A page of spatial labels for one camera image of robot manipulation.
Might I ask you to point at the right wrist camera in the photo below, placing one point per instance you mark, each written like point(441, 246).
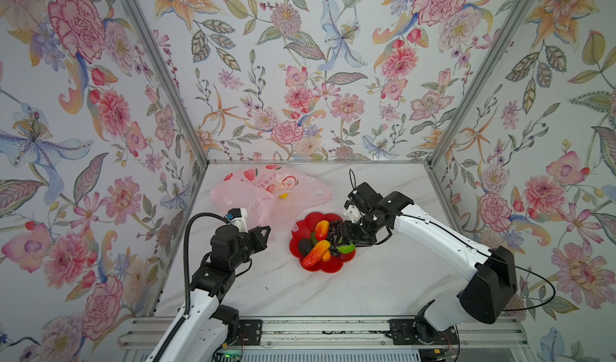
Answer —
point(353, 213)

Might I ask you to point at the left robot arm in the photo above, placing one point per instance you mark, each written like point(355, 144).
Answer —
point(204, 325)

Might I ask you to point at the small orange red mango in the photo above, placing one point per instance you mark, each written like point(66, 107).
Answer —
point(321, 231)

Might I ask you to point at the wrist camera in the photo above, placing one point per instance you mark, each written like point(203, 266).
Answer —
point(238, 218)
point(353, 213)

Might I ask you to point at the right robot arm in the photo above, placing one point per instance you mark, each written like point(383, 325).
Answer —
point(489, 274)

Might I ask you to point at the dark avocado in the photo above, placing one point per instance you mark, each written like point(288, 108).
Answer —
point(305, 246)

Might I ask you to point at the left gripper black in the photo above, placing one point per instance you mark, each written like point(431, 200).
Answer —
point(254, 236)

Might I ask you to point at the pink plastic bag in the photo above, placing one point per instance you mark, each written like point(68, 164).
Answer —
point(257, 189)

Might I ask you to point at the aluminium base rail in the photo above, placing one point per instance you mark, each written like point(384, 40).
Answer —
point(371, 332)

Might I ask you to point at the red flower-shaped plate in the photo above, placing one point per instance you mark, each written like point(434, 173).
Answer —
point(304, 229)

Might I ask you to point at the green lime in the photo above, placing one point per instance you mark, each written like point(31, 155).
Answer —
point(345, 249)

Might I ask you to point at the large orange red mango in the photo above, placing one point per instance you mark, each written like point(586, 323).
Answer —
point(320, 253)

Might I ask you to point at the dark purple grape bunch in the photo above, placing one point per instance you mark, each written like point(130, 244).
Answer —
point(336, 235)

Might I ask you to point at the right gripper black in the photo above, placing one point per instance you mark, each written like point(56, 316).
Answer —
point(347, 236)

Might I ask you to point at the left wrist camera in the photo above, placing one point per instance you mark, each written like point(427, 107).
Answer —
point(238, 218)

